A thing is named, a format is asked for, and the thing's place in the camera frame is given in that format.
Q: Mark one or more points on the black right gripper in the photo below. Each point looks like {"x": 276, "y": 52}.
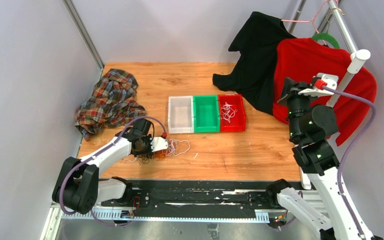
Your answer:
{"x": 291, "y": 88}

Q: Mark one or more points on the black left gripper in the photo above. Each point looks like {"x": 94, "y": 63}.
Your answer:
{"x": 149, "y": 149}

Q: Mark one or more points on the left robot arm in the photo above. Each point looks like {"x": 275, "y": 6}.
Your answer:
{"x": 79, "y": 188}

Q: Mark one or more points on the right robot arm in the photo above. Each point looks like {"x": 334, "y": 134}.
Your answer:
{"x": 309, "y": 129}

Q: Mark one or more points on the red t-shirt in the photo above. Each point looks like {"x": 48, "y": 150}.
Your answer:
{"x": 302, "y": 58}

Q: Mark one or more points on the black t-shirt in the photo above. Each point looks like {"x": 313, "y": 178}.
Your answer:
{"x": 253, "y": 74}

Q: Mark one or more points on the plaid flannel shirt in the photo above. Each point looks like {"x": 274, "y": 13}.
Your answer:
{"x": 113, "y": 103}

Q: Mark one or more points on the white translucent plastic bin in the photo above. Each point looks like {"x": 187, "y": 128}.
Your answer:
{"x": 180, "y": 115}

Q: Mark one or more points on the green clothes hanger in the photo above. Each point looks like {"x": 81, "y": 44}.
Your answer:
{"x": 327, "y": 38}

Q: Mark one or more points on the red plastic bin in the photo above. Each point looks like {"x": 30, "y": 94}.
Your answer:
{"x": 233, "y": 116}

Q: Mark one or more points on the white clothes rack pole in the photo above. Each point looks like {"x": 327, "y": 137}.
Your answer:
{"x": 358, "y": 56}

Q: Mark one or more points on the green plastic bin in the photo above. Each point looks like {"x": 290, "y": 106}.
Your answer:
{"x": 206, "y": 114}

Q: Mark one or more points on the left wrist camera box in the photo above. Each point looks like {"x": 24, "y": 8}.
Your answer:
{"x": 159, "y": 143}

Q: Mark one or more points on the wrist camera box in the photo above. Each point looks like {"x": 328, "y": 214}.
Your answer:
{"x": 322, "y": 85}
{"x": 159, "y": 143}

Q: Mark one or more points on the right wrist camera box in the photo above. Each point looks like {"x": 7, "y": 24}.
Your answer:
{"x": 322, "y": 85}

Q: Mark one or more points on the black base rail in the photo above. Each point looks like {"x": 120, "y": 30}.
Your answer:
{"x": 210, "y": 199}

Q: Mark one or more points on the pink wire hanger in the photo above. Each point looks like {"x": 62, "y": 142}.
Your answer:
{"x": 296, "y": 18}

